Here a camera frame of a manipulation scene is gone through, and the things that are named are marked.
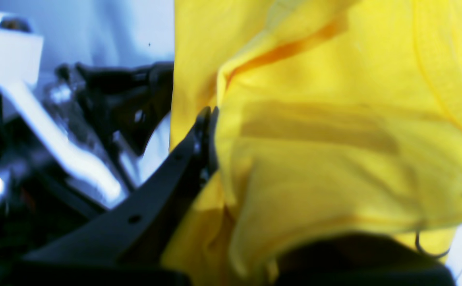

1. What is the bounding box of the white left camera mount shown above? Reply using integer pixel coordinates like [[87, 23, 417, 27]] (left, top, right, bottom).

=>
[[0, 12, 127, 208]]

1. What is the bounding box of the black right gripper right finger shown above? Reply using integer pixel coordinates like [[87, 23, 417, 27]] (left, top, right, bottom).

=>
[[274, 235, 456, 286]]

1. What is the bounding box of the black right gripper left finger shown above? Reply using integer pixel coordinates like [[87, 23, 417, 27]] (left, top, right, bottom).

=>
[[12, 107, 219, 286]]

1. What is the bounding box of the yellow T-shirt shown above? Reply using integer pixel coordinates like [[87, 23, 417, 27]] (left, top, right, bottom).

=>
[[160, 0, 462, 286]]

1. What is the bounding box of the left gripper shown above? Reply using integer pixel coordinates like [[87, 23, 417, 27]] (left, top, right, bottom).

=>
[[0, 62, 174, 260]]

